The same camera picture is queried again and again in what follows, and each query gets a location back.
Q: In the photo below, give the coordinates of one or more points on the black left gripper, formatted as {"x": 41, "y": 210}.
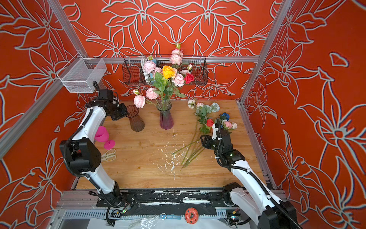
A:
{"x": 123, "y": 112}

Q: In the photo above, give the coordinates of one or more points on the black wire wall basket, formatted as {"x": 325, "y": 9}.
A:
{"x": 133, "y": 74}

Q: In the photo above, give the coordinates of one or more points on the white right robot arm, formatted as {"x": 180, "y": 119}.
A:
{"x": 264, "y": 209}

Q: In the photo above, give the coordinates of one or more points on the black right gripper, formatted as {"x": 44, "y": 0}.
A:
{"x": 207, "y": 140}

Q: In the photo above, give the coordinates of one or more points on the orange rose stem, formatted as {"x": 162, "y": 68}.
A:
{"x": 163, "y": 84}

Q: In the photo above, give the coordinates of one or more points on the pile of pink flowers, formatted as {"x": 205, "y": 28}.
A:
{"x": 228, "y": 128}

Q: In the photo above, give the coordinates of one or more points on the white handled scissors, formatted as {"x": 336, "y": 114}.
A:
{"x": 109, "y": 155}

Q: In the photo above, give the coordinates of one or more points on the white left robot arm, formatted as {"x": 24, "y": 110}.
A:
{"x": 82, "y": 158}

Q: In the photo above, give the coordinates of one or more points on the red rose stem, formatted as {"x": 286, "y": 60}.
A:
{"x": 189, "y": 78}
{"x": 210, "y": 123}

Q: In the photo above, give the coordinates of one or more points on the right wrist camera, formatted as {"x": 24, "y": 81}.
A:
{"x": 217, "y": 130}

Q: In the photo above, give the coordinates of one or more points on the pink peony stem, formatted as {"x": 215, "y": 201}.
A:
{"x": 148, "y": 68}
{"x": 150, "y": 97}
{"x": 176, "y": 60}

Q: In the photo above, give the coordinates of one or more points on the white mesh wall basket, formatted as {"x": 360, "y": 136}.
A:
{"x": 83, "y": 75}

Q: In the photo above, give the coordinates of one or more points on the brown ribbed glass vase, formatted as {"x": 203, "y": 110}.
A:
{"x": 136, "y": 122}

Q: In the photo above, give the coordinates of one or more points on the purple ribbed glass vase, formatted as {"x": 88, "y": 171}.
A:
{"x": 165, "y": 119}

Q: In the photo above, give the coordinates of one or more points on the magenta plastic goblet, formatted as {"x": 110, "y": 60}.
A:
{"x": 102, "y": 135}

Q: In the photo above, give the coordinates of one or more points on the small pink white spray stem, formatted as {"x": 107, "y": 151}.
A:
{"x": 202, "y": 113}

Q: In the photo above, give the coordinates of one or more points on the blue flower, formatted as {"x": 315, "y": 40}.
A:
{"x": 225, "y": 116}

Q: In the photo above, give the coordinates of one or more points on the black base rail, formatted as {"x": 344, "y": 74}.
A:
{"x": 137, "y": 202}

